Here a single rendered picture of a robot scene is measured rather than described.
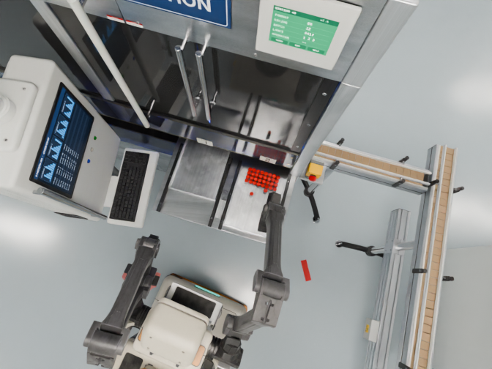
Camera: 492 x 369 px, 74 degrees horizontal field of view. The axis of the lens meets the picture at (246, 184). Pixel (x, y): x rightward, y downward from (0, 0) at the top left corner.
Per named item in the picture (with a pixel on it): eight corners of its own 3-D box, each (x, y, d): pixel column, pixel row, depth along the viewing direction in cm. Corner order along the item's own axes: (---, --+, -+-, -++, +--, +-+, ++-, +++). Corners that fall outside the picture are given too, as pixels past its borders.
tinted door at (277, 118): (211, 125, 152) (197, 39, 95) (300, 151, 150) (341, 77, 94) (210, 127, 152) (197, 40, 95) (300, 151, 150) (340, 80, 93)
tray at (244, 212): (241, 166, 182) (241, 164, 179) (286, 179, 181) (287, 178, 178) (222, 225, 174) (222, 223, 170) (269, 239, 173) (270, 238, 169)
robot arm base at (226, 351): (209, 356, 127) (238, 369, 127) (215, 343, 124) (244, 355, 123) (216, 340, 135) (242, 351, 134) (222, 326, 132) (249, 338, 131)
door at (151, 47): (115, 98, 154) (46, -3, 97) (210, 125, 152) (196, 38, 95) (115, 99, 154) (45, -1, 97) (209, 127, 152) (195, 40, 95)
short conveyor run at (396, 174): (301, 164, 188) (307, 155, 173) (307, 140, 192) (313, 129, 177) (418, 198, 185) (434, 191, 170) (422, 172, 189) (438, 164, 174)
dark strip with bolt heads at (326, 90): (283, 164, 171) (324, 76, 94) (291, 166, 171) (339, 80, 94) (282, 165, 171) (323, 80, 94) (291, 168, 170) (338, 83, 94)
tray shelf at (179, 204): (181, 131, 188) (181, 130, 187) (299, 165, 186) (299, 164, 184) (152, 210, 176) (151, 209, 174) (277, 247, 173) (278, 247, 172)
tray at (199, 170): (189, 132, 186) (188, 129, 183) (233, 145, 185) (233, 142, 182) (169, 187, 178) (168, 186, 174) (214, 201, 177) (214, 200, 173)
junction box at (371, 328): (365, 317, 204) (371, 319, 196) (373, 319, 204) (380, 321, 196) (362, 337, 201) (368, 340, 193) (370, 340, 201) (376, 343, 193)
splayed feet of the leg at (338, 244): (335, 238, 262) (341, 236, 249) (397, 255, 260) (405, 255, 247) (334, 247, 260) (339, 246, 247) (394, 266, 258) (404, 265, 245)
